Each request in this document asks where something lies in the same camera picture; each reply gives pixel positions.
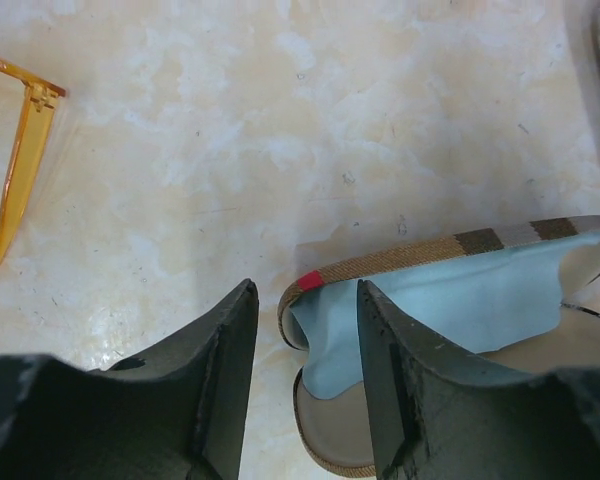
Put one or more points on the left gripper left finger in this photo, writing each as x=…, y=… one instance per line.
x=175, y=410

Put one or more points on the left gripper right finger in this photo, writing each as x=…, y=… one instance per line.
x=438, y=411

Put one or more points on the brown striped glasses case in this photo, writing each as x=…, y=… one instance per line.
x=336, y=432

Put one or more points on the light blue cloth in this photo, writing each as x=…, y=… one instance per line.
x=482, y=303

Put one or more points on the orange sunglasses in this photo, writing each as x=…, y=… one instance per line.
x=36, y=117

